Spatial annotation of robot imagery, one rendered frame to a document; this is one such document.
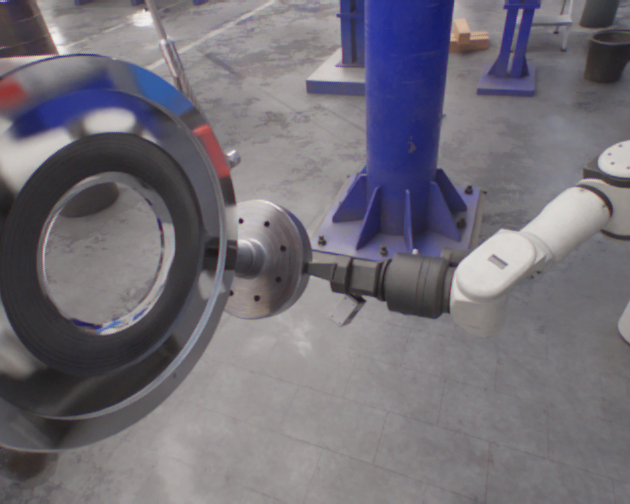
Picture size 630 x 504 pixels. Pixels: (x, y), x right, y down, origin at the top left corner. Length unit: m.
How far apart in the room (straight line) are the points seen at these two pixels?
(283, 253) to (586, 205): 0.43
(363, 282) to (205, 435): 1.10
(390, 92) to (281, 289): 1.26
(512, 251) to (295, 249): 0.31
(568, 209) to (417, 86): 1.22
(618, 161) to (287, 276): 0.48
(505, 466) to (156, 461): 1.07
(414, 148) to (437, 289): 1.37
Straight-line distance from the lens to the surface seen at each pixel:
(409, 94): 1.84
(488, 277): 0.59
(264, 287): 0.73
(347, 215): 2.26
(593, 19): 5.66
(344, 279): 0.62
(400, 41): 1.78
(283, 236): 0.71
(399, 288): 0.62
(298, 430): 1.57
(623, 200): 0.73
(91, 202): 2.87
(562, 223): 0.69
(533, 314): 1.96
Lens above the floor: 1.37
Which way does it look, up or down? 40 degrees down
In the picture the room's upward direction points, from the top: 6 degrees counter-clockwise
